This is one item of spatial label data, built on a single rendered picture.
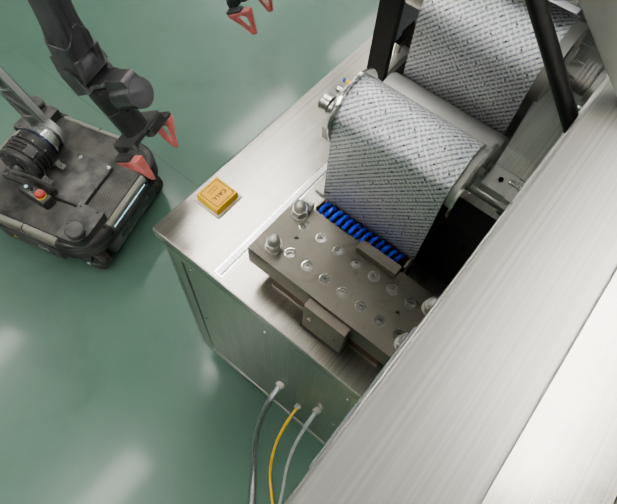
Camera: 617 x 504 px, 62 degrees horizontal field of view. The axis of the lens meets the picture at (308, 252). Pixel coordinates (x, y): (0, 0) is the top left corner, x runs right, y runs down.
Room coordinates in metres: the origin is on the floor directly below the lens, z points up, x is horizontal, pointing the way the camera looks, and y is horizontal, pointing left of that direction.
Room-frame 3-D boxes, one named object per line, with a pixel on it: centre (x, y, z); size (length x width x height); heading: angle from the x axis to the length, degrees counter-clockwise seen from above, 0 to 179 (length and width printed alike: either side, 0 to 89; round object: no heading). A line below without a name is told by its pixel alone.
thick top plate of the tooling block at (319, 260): (0.44, -0.09, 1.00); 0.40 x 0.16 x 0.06; 56
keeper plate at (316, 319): (0.36, -0.05, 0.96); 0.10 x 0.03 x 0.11; 56
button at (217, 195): (0.68, 0.23, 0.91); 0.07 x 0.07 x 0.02; 56
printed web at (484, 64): (0.73, -0.22, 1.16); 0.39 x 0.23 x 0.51; 146
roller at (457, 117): (0.71, -0.22, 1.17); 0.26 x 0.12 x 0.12; 56
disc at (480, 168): (0.54, -0.26, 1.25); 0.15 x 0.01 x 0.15; 146
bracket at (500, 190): (0.52, -0.30, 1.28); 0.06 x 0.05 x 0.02; 56
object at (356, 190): (0.57, -0.12, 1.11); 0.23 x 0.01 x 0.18; 56
